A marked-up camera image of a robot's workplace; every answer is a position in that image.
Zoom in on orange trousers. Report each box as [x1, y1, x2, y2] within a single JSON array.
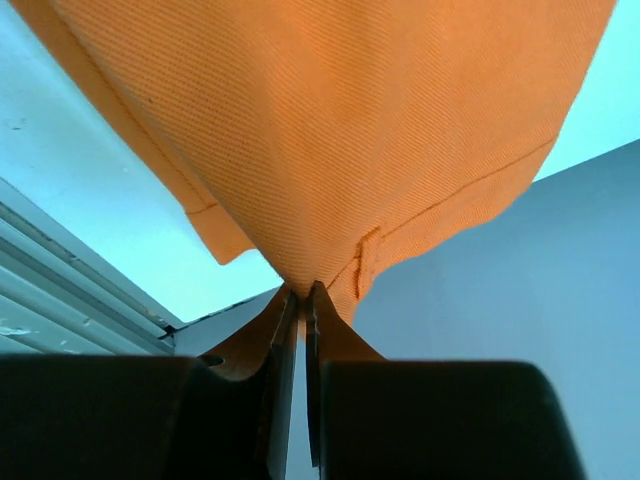
[[9, 0, 621, 326]]

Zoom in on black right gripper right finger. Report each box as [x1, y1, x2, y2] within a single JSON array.
[[304, 282, 585, 479]]

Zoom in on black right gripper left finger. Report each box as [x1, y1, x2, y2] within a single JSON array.
[[1, 288, 297, 479]]

